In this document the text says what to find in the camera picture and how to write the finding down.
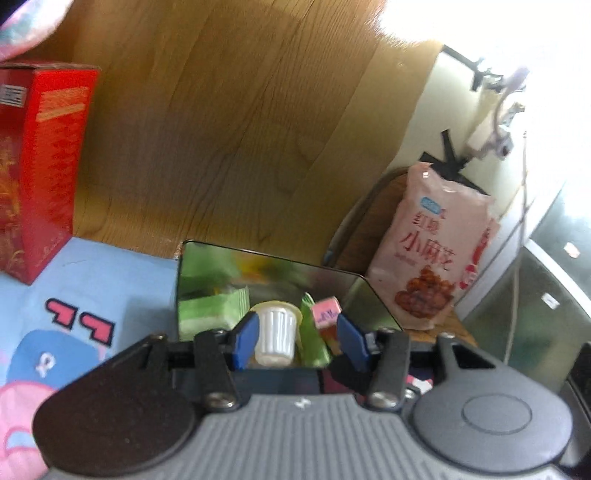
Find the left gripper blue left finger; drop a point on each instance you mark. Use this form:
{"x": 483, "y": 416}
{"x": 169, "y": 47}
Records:
{"x": 217, "y": 353}

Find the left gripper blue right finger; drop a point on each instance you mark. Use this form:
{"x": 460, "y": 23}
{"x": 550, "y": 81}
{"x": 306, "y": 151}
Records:
{"x": 382, "y": 357}

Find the green snack packet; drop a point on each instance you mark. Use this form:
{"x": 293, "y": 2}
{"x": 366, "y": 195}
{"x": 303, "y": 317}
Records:
{"x": 221, "y": 311}
{"x": 313, "y": 351}

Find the white jelly cup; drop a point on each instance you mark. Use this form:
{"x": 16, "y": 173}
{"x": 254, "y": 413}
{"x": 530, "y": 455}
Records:
{"x": 278, "y": 326}

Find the pink small candy box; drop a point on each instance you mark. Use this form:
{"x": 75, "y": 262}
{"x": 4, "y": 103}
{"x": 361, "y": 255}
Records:
{"x": 326, "y": 312}

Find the green flat snack packet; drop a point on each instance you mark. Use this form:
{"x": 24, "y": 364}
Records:
{"x": 313, "y": 351}

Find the black snack storage box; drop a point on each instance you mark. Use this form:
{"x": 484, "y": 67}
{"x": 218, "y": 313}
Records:
{"x": 206, "y": 269}

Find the pink fried-twist snack bag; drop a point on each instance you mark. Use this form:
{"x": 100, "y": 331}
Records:
{"x": 431, "y": 252}

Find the red gift box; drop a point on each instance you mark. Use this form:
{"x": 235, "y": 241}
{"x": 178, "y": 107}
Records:
{"x": 44, "y": 111}

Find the pink blue plush toy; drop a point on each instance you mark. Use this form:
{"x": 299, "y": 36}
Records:
{"x": 26, "y": 24}

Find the wooden board on wall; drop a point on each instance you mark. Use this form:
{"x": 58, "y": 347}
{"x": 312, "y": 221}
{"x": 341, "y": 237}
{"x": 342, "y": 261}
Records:
{"x": 250, "y": 124}

